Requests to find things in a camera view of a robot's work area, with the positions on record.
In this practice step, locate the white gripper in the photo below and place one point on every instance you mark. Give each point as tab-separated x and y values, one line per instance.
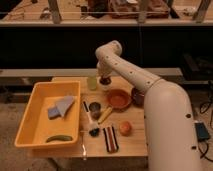
104	71

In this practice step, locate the dark purple grapes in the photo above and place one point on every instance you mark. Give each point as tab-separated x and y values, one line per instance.
102	81

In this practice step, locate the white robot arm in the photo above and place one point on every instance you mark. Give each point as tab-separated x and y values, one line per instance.
171	138

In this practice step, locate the green plastic cup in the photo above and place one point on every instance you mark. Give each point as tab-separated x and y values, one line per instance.
92	82

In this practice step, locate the metal cup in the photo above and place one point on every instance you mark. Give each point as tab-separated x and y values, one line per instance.
95	110

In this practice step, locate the white small bowl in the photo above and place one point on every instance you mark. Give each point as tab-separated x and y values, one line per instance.
104	87

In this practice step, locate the dark brown bowl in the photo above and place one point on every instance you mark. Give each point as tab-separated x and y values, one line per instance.
137	97

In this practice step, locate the orange peach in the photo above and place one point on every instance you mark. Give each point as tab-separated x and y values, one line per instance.
125	128

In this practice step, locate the metal fork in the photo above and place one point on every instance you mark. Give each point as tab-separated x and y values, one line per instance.
84	153

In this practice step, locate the green cucumber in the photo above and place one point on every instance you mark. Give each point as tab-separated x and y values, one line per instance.
59	138

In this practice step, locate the yellow plastic bin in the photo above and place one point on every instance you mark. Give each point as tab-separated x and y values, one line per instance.
36	127

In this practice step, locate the blue power adapter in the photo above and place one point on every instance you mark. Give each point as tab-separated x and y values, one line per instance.
202	132

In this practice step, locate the orange pan with yellow handle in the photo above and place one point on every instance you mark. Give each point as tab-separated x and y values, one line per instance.
118	100

